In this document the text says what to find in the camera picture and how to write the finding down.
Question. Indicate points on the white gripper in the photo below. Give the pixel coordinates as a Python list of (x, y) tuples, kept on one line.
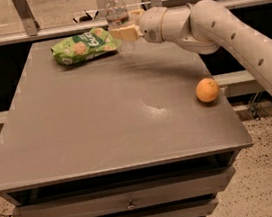
[(151, 25)]

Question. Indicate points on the clear plastic water bottle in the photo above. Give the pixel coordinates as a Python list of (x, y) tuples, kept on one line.
[(117, 16)]

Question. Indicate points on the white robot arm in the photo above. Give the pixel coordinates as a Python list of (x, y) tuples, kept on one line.
[(203, 28)]

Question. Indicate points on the green rice chip bag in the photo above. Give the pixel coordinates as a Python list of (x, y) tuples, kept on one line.
[(85, 46)]

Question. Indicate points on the orange fruit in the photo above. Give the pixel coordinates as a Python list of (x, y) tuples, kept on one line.
[(207, 90)]

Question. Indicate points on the grey drawer cabinet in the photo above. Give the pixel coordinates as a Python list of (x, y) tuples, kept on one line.
[(110, 123)]

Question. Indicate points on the top grey drawer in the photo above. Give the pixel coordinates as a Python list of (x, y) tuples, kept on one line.
[(133, 197)]

